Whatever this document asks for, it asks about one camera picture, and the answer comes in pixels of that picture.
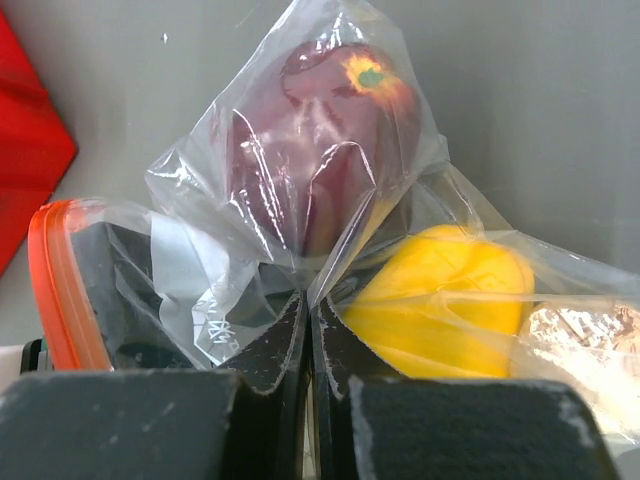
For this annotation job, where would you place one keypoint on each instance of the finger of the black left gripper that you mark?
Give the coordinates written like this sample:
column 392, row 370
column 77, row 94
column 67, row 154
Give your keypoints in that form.
column 172, row 297

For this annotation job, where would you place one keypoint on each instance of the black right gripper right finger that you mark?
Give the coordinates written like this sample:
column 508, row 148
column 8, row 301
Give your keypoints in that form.
column 371, row 422

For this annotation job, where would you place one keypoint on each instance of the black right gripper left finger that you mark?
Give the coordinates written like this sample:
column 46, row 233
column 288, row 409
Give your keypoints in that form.
column 244, row 420

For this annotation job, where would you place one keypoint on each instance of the yellow star fruit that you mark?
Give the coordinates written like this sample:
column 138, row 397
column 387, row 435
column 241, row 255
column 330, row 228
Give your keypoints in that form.
column 448, row 303

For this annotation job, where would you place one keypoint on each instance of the zip bag with red zipper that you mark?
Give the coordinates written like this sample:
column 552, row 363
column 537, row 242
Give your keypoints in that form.
column 189, row 185

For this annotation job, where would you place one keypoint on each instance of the dark red plum toy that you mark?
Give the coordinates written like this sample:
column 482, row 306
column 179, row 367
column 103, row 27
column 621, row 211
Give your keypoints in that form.
column 318, row 130

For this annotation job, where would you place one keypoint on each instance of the beige garlic toy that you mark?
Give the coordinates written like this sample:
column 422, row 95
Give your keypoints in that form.
column 594, row 348

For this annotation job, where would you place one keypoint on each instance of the red plastic tray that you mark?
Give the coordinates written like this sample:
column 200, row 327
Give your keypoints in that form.
column 36, row 148

